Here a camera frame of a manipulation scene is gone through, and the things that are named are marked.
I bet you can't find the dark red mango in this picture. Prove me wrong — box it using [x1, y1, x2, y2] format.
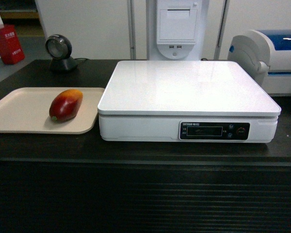
[49, 89, 83, 122]

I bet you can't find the white electronic checkout scale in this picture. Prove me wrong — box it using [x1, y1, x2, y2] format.
[98, 61, 281, 143]

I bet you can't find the black checkout counter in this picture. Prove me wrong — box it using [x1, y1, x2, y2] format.
[0, 59, 291, 233]

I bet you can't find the black orb barcode scanner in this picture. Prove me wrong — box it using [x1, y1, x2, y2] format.
[45, 34, 78, 73]

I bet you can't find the beige plastic tray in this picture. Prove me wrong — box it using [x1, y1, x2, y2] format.
[0, 87, 104, 134]

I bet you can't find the white and blue label printer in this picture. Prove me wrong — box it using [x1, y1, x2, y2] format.
[227, 29, 291, 96]

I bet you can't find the red fire extinguisher box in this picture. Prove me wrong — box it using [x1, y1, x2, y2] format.
[0, 24, 25, 65]

